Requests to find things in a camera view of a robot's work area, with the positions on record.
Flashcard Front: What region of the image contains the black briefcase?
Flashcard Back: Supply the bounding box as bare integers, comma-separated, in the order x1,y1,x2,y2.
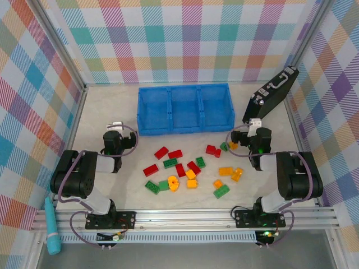
242,66,300,128

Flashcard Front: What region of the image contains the teal cylinder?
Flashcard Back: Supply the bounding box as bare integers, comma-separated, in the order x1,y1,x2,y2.
44,197,61,255

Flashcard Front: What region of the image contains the grey metal sheet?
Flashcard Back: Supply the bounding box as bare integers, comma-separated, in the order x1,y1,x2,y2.
36,243,337,269

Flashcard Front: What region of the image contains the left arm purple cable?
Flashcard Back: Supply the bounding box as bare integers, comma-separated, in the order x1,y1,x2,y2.
57,124,139,248

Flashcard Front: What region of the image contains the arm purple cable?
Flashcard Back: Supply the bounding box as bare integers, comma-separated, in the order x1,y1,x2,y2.
57,124,139,248
226,124,314,249

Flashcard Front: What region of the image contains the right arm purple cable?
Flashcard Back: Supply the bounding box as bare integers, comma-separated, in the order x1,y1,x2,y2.
226,124,314,249

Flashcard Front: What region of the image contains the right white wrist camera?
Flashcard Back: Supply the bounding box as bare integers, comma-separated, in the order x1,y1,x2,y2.
249,118,263,136

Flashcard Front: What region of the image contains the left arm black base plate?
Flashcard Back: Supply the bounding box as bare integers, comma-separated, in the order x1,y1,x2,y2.
85,210,137,231

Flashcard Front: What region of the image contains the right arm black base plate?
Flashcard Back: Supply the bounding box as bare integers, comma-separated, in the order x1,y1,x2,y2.
234,208,287,229

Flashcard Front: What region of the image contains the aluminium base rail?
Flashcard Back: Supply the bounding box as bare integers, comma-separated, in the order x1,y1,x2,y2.
30,207,342,233

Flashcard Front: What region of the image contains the small wired connector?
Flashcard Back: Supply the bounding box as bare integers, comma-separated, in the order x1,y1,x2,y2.
96,231,126,242
257,229,281,239

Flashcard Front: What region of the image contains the white slotted cable duct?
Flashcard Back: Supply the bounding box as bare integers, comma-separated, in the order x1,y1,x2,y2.
60,234,257,244

